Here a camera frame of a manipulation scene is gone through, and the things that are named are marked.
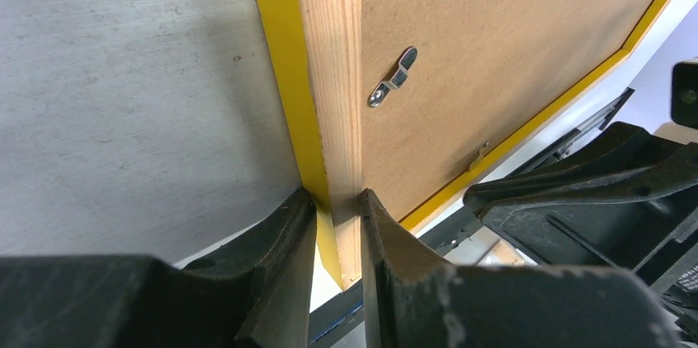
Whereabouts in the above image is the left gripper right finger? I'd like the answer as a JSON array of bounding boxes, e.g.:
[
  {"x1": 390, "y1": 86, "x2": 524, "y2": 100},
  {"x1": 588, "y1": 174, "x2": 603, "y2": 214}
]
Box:
[{"x1": 360, "y1": 189, "x2": 680, "y2": 347}]

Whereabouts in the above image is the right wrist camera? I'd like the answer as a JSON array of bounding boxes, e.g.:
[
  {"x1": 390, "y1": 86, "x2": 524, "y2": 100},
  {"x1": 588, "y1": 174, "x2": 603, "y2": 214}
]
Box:
[{"x1": 670, "y1": 58, "x2": 698, "y2": 129}]

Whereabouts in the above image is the brown frame backing board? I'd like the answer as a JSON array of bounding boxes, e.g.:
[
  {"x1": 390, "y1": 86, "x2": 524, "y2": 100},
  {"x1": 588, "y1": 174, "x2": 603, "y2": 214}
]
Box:
[{"x1": 361, "y1": 0, "x2": 653, "y2": 219}]

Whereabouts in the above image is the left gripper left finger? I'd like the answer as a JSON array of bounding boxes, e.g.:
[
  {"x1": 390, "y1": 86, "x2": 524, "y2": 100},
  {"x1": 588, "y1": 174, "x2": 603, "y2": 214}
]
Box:
[{"x1": 1, "y1": 189, "x2": 317, "y2": 347}]

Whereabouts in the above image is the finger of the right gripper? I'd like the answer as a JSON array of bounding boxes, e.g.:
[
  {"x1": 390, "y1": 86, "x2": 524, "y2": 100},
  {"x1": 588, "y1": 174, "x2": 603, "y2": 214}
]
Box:
[{"x1": 462, "y1": 120, "x2": 698, "y2": 286}]

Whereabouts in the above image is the yellow wooden picture frame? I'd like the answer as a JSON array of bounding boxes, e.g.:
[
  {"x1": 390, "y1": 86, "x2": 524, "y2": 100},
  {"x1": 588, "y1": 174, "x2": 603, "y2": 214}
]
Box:
[{"x1": 257, "y1": 0, "x2": 672, "y2": 288}]

